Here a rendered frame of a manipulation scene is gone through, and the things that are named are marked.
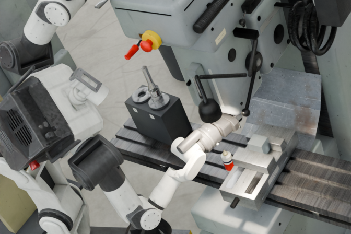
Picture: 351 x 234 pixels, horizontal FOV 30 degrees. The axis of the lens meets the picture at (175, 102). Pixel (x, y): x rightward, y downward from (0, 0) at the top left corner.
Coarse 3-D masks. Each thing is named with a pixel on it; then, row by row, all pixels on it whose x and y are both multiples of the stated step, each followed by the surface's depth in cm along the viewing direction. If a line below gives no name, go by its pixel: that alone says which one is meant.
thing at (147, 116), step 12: (132, 96) 273; (144, 96) 271; (168, 96) 266; (132, 108) 273; (144, 108) 267; (156, 108) 263; (168, 108) 263; (180, 108) 268; (144, 120) 273; (156, 120) 265; (168, 120) 264; (180, 120) 270; (144, 132) 282; (156, 132) 274; (168, 132) 266; (180, 132) 272; (168, 144) 274
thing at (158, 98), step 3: (159, 90) 261; (156, 93) 260; (159, 93) 262; (150, 96) 262; (153, 96) 261; (156, 96) 261; (159, 96) 262; (162, 96) 264; (153, 99) 263; (156, 99) 262; (159, 99) 263; (162, 99) 264; (153, 102) 265; (156, 102) 263; (159, 102) 263
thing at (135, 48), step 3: (138, 42) 202; (132, 45) 201; (135, 45) 200; (138, 45) 202; (132, 48) 200; (135, 48) 200; (138, 48) 201; (129, 51) 199; (132, 51) 199; (135, 51) 200; (126, 54) 199; (129, 54) 199; (132, 54) 199; (126, 57) 199; (129, 57) 199
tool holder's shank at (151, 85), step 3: (144, 66) 255; (144, 69) 253; (147, 69) 254; (144, 72) 254; (147, 72) 255; (144, 75) 256; (147, 75) 255; (150, 75) 257; (147, 78) 256; (150, 78) 257; (147, 81) 258; (150, 81) 258; (153, 81) 259; (150, 84) 258; (153, 84) 259; (150, 87) 259; (153, 87) 259
